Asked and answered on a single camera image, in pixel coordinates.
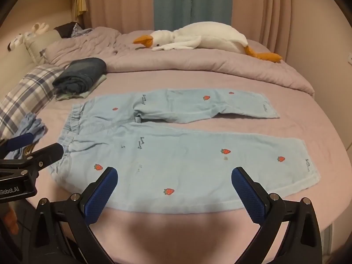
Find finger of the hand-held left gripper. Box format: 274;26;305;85
0;132;35;158
0;142;64;172

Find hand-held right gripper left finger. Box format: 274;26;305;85
27;166;119;264

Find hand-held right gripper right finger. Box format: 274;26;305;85
231;166;322;264

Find light blue strawberry pants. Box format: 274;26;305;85
49;89;322;215

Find person's left hand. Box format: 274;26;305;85
2;206;19;235

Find crumpled blue cloth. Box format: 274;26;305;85
5;113;47;160

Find plaid pillow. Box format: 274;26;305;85
0;65;65;141

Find folded dark denim jeans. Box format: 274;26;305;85
52;58;107;94

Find bed with pink sheet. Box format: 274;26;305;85
0;27;343;264

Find cream pillow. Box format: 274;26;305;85
25;30;62;64

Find white bunny plush toy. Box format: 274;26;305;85
8;22;50;51

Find dark clothing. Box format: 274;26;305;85
53;22;79;38

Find blue checked clothing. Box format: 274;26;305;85
71;23;94;38

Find mauve quilt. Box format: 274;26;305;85
44;27;315;97

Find yellow hanging cloth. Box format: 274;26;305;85
74;0;87;17

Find white goose plush toy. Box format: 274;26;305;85
133;22;283;63

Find pink curtain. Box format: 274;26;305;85
231;0;292;54
82;0;156;33

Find teal curtain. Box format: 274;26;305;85
152;0;234;33

